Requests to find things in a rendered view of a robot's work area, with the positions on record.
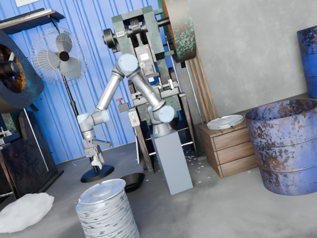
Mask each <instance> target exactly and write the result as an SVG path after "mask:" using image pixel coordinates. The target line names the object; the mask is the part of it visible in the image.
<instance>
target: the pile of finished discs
mask: <svg viewBox="0 0 317 238"><path fill-rule="evenodd" d="M243 121H244V118H243V116H241V115H229V116H224V117H222V118H217V119H215V120H212V121H210V122H209V123H208V124H207V126H208V128H209V129H213V130H216V129H224V128H230V127H231V126H232V127H233V126H236V125H238V124H240V123H242V122H243Z"/></svg>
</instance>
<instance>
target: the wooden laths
mask: <svg viewBox="0 0 317 238"><path fill-rule="evenodd" d="M196 54H197V57H198V61H199V65H200V68H201V72H202V76H203V79H204V83H205V86H206V90H207V93H208V97H209V101H210V104H211V108H212V111H213V115H214V118H215V119H217V116H216V112H215V109H214V105H213V102H212V99H211V95H210V91H209V87H208V83H207V80H206V77H205V73H204V70H203V66H202V62H201V59H200V55H199V51H198V48H197V46H196ZM193 61H194V64H195V67H196V71H197V74H198V78H199V81H200V85H201V89H202V92H203V96H204V100H205V103H206V107H207V110H208V113H209V118H210V121H212V120H213V119H212V116H211V112H210V108H209V104H208V100H207V97H206V94H205V90H204V87H203V83H202V80H201V76H200V72H199V69H198V65H197V61H196V58H194V59H193ZM189 62H190V65H191V68H192V73H193V76H194V80H195V83H196V87H197V90H198V94H199V97H200V101H201V105H202V108H203V112H204V115H205V119H206V122H207V123H209V120H208V117H207V113H206V110H205V106H204V102H203V99H202V96H201V92H200V88H199V84H198V81H197V77H196V74H195V71H194V67H193V64H192V60H191V59H190V60H189ZM185 65H186V68H187V72H188V76H189V79H190V83H191V86H192V90H193V94H194V97H195V101H196V104H197V107H198V111H199V114H200V119H201V122H202V124H204V123H203V120H202V116H201V113H200V109H199V106H198V102H197V98H196V95H195V91H194V88H193V85H192V80H191V77H190V73H189V70H188V67H187V63H186V61H185Z"/></svg>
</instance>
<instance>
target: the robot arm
mask: <svg viewBox="0 0 317 238"><path fill-rule="evenodd" d="M125 76H126V78H128V79H131V80H132V82H133V83H134V84H135V86H136V87H137V88H138V90H139V91H140V92H141V94H142V95H143V97H144V98H145V99H146V100H147V102H148V103H149V104H150V107H148V110H149V114H150V118H151V121H152V124H153V135H154V137H160V136H165V135H167V134H170V133H171V132H173V129H172V127H171V126H170V124H169V122H170V121H171V120H172V119H173V118H174V116H175V111H174V109H173V108H172V107H171V106H169V105H168V104H167V103H166V101H165V100H162V99H161V98H160V97H159V96H158V94H157V93H156V91H155V90H154V89H153V87H152V86H151V85H150V83H149V82H148V80H147V79H146V78H145V76H144V75H143V74H142V72H141V67H140V66H139V64H138V60H137V58H136V57H135V56H134V55H132V54H124V55H122V56H121V57H119V58H118V59H117V60H116V62H115V65H114V67H113V69H112V72H111V77H110V79H109V81H108V83H107V85H106V87H105V89H104V92H103V94H102V96H101V98H100V100H99V102H98V104H97V106H96V108H95V110H94V112H93V113H92V114H91V115H89V114H88V113H83V114H80V115H78V116H77V120H78V124H79V126H80V129H81V132H82V135H83V137H84V139H83V140H82V142H83V143H84V146H85V148H84V152H85V155H86V157H93V156H94V157H93V159H94V160H93V161H92V165H98V166H99V168H100V169H101V168H102V165H103V166H104V158H103V154H102V151H101V149H100V145H101V146H105V147H111V145H112V143H111V142H109V141H103V140H99V139H95V138H96V136H95V132H94V129H93V126H96V125H99V124H102V123H105V122H107V121H110V116H109V113H108V111H107V109H108V107H109V105H110V103H111V100H112V98H113V96H114V94H115V92H116V90H117V88H118V86H119V84H120V82H121V80H123V79H124V77H125ZM101 162H102V163H101Z"/></svg>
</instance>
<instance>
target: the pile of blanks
mask: <svg viewBox="0 0 317 238"><path fill-rule="evenodd" d="M77 214H78V216H79V221H80V222H81V226H82V228H83V230H84V233H85V236H86V238H139V237H140V234H139V231H138V228H137V225H136V223H135V220H134V217H133V213H132V210H131V207H130V204H129V201H128V199H127V195H126V192H125V191H124V193H123V195H122V196H121V197H120V198H119V199H118V200H117V201H115V202H114V203H112V204H111V205H109V206H107V207H105V208H102V209H100V210H97V211H94V212H93V211H92V212H86V213H82V212H78V211H77Z"/></svg>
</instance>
